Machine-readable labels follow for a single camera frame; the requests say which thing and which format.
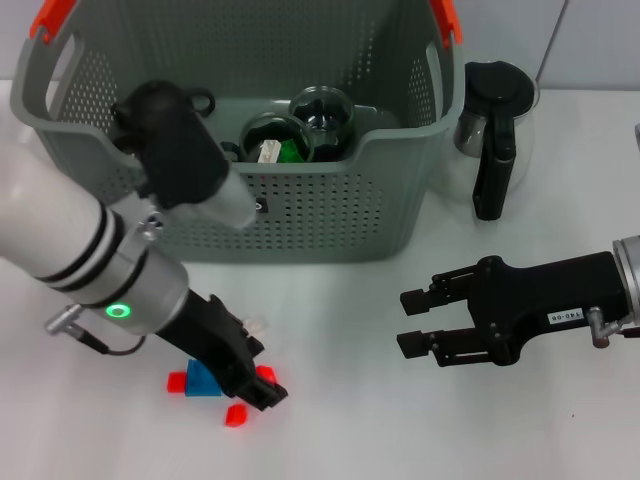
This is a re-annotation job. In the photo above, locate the black clay teapot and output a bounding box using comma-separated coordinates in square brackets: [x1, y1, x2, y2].
[182, 85, 215, 119]

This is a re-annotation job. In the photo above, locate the small black clay teacup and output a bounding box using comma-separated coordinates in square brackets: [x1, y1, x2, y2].
[112, 134, 144, 157]

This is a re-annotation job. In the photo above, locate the blue square building brick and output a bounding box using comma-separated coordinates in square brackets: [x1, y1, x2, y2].
[184, 358, 224, 399]

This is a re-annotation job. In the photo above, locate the glass carafe black lid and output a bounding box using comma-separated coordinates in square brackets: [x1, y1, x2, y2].
[447, 60, 541, 222]

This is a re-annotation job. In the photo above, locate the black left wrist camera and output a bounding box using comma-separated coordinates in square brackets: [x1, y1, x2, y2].
[112, 79, 232, 211]

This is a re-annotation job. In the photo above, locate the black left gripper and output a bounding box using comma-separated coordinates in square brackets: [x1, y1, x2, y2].
[154, 289, 290, 412]

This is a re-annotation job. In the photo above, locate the silver left gripper bolt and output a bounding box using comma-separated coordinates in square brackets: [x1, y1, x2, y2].
[138, 211, 165, 242]

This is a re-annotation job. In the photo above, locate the grey perforated storage basket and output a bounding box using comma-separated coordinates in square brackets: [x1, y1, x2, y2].
[9, 0, 466, 264]

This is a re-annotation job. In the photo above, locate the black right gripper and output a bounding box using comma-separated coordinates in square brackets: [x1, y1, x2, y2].
[396, 251, 629, 369]

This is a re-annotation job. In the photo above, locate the small orange sloped brick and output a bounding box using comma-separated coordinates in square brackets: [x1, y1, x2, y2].
[223, 403, 250, 429]

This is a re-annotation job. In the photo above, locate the grey left gripper cable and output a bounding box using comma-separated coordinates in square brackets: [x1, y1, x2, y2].
[44, 305, 150, 356]

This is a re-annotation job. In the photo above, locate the green building brick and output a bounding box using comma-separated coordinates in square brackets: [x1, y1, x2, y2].
[278, 141, 307, 164]

